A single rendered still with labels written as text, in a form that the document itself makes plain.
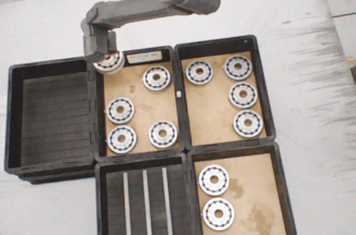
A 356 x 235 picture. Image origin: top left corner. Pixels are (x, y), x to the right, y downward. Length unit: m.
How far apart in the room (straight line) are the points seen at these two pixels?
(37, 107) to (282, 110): 0.93
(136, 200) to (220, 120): 0.40
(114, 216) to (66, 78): 0.56
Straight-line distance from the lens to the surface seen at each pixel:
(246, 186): 1.49
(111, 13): 1.14
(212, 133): 1.52
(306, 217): 1.63
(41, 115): 1.67
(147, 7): 1.01
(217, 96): 1.57
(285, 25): 1.89
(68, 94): 1.66
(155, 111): 1.56
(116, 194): 1.51
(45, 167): 1.49
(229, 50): 1.63
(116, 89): 1.62
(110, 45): 1.33
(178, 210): 1.47
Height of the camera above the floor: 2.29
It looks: 68 degrees down
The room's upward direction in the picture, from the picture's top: 10 degrees counter-clockwise
